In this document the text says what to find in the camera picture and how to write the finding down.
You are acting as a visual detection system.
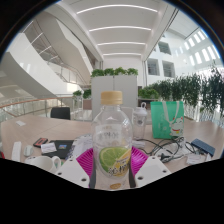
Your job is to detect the clear white-lidded shaker bottle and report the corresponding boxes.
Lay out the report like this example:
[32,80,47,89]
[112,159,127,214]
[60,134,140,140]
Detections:
[132,102,149,141]

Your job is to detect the ceiling strip lights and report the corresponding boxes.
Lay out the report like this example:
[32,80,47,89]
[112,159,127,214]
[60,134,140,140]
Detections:
[75,3,160,57]

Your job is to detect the green tote bag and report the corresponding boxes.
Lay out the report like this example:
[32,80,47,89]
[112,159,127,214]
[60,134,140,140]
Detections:
[149,100,185,140]

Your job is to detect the glass balustrade with wooden rail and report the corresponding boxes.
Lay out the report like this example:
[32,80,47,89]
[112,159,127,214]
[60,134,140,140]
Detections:
[0,94,76,123]

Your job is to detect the tangled black cables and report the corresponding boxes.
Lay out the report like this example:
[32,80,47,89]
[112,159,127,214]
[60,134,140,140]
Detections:
[134,135,188,164]

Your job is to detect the row of green hedge plants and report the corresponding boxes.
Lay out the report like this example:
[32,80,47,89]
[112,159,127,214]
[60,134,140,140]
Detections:
[138,64,224,118]

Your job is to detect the white cabinet with plants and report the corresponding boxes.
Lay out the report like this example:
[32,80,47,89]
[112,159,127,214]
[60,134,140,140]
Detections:
[90,67,140,121]

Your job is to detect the dark blue flat case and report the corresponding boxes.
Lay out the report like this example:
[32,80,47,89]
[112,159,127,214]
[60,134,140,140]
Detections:
[190,138,217,158]

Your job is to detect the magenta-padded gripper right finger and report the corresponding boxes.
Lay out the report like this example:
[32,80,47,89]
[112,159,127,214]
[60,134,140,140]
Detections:
[129,145,172,189]

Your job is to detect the small red black phone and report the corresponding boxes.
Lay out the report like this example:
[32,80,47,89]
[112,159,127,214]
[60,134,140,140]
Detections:
[33,137,49,148]

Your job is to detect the clear lime-label drink bottle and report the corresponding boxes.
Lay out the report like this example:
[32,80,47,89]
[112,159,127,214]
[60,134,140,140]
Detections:
[91,90,134,191]

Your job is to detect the small white grey device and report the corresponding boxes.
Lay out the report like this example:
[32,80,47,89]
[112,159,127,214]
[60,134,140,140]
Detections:
[23,144,35,158]

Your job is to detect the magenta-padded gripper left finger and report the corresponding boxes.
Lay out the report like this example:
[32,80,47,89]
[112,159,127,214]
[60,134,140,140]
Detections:
[54,147,97,189]

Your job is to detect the white chair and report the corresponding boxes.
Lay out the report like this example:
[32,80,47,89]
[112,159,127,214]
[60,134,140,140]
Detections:
[120,106,135,123]

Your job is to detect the planter with green plants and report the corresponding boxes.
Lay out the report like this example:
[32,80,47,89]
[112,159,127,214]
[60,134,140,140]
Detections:
[72,88,93,111]

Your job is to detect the small white foil packet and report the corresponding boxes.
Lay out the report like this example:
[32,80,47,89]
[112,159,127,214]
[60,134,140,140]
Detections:
[40,142,58,155]

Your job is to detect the white power strip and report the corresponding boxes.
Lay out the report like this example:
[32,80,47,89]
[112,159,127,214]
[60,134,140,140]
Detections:
[11,140,23,163]

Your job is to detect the black chair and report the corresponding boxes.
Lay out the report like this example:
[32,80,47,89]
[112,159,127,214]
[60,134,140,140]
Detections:
[50,106,72,121]

